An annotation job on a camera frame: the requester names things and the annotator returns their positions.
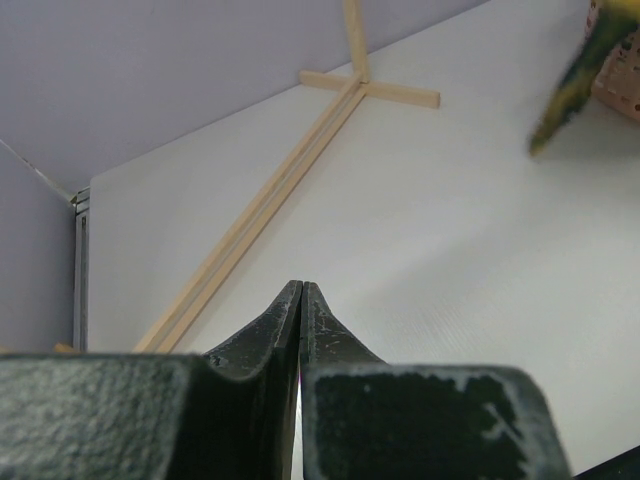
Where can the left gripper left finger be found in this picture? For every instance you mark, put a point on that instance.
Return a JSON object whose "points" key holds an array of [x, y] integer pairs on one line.
{"points": [[228, 413]]}

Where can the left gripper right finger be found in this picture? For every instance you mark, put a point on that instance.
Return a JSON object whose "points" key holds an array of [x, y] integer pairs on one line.
{"points": [[365, 418]]}

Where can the pink plastic basket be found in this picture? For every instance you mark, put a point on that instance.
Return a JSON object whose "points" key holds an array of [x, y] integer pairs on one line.
{"points": [[617, 83]]}

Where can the yellow plaid shirt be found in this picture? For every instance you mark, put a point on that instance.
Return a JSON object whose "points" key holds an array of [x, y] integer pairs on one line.
{"points": [[614, 22]]}

